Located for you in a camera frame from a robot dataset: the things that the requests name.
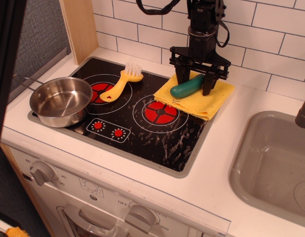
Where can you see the grey oven knob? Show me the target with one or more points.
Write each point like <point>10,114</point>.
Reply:
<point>141,218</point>

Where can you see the right red stove knob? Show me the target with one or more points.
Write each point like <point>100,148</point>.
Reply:
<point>118,133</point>

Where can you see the wooden side panel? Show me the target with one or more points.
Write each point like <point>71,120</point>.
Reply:
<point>80,26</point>

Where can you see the stainless steel pot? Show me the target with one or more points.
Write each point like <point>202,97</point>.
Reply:
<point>60,102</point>

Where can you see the left red stove knob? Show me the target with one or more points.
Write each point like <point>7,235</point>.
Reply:
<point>98,125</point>

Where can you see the oven door handle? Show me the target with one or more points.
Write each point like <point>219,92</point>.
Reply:
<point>82,226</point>

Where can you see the green toy cucumber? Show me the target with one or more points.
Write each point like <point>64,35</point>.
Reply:
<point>188,88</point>

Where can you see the yellow cloth napkin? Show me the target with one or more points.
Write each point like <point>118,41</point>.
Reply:
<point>203,107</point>

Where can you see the grey toy sink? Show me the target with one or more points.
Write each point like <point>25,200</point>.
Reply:
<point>268,170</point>

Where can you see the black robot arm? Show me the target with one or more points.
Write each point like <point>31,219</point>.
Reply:
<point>206,18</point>

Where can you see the grey timer knob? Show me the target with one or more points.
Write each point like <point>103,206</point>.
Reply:
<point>41,172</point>

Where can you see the yellow dish brush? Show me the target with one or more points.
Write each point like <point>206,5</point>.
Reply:
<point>131,73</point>

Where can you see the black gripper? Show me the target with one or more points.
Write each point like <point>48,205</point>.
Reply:
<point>200,56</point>

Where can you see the black toy stovetop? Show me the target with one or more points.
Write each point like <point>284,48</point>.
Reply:
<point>155,135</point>

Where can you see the orange object at corner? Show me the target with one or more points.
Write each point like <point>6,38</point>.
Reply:
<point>16,232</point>

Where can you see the red stove knob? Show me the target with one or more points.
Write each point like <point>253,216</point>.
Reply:
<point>118,133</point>
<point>98,125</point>

